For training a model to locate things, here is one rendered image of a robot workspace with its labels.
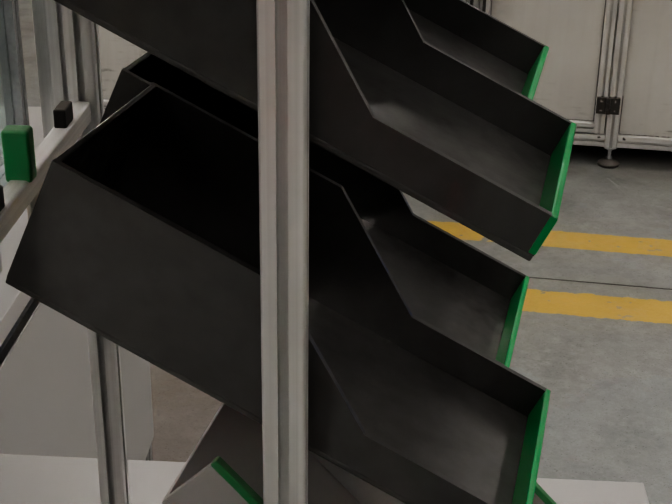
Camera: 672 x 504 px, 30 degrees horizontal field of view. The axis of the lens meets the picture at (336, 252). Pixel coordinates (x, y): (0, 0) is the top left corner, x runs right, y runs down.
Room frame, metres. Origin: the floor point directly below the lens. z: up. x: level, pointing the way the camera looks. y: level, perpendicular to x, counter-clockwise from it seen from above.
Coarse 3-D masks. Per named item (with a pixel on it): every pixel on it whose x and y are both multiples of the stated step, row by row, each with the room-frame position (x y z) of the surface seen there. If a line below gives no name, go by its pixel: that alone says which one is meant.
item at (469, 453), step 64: (128, 128) 0.65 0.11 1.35; (192, 128) 0.66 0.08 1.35; (64, 192) 0.54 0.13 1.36; (128, 192) 0.67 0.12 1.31; (192, 192) 0.66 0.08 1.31; (256, 192) 0.66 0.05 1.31; (320, 192) 0.65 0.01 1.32; (64, 256) 0.55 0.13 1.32; (128, 256) 0.54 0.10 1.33; (192, 256) 0.53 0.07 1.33; (256, 256) 0.66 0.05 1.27; (320, 256) 0.65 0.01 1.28; (128, 320) 0.54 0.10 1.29; (192, 320) 0.53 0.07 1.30; (256, 320) 0.52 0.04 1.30; (320, 320) 0.63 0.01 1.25; (384, 320) 0.64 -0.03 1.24; (192, 384) 0.53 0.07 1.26; (256, 384) 0.52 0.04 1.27; (320, 384) 0.52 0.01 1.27; (384, 384) 0.59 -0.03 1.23; (448, 384) 0.62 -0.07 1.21; (512, 384) 0.62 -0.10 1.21; (320, 448) 0.52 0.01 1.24; (384, 448) 0.51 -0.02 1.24; (448, 448) 0.56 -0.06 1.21; (512, 448) 0.58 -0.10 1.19
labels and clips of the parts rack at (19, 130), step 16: (64, 112) 0.77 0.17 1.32; (16, 128) 0.68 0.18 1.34; (32, 128) 0.68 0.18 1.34; (16, 144) 0.67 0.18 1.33; (32, 144) 0.68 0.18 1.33; (16, 160) 0.67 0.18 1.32; (32, 160) 0.68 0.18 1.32; (16, 176) 0.67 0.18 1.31; (32, 176) 0.67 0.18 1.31; (0, 192) 0.63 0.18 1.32; (0, 208) 0.63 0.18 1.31; (32, 208) 0.71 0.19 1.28; (0, 256) 0.65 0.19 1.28; (0, 272) 0.64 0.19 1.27
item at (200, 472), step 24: (216, 432) 0.61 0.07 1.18; (240, 432) 0.62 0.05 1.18; (192, 456) 0.58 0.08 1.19; (216, 456) 0.59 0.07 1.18; (240, 456) 0.61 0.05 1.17; (312, 456) 0.65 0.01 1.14; (192, 480) 0.54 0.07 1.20; (216, 480) 0.53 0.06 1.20; (240, 480) 0.53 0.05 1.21; (312, 480) 0.63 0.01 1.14; (336, 480) 0.65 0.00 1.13; (360, 480) 0.64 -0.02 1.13
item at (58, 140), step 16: (80, 112) 0.80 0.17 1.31; (64, 128) 0.76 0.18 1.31; (80, 128) 0.79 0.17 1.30; (48, 144) 0.73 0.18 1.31; (64, 144) 0.75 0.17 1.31; (48, 160) 0.71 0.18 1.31; (16, 192) 0.65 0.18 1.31; (32, 192) 0.68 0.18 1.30; (16, 208) 0.65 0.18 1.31; (0, 224) 0.62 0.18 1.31; (0, 240) 0.62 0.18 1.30
